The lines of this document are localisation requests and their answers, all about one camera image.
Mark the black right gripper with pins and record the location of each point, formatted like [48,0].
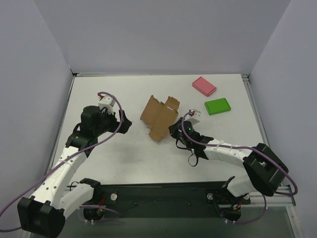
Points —
[178,129]

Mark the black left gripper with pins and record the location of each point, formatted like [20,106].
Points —
[118,123]

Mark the brown cardboard paper box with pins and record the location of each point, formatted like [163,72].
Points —
[159,116]

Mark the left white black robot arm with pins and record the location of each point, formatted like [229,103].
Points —
[46,210]

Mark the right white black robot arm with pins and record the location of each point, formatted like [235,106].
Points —
[216,150]

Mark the green paper box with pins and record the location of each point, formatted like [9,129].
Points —
[217,106]

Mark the pink paper box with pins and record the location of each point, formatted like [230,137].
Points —
[203,86]

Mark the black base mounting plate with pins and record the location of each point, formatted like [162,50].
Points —
[161,200]

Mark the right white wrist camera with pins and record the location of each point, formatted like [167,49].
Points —
[193,117]

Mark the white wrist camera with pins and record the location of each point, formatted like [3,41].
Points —
[193,117]
[106,102]

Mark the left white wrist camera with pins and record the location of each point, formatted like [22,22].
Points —
[106,102]

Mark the aluminium table frame rail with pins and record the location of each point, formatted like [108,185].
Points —
[262,138]

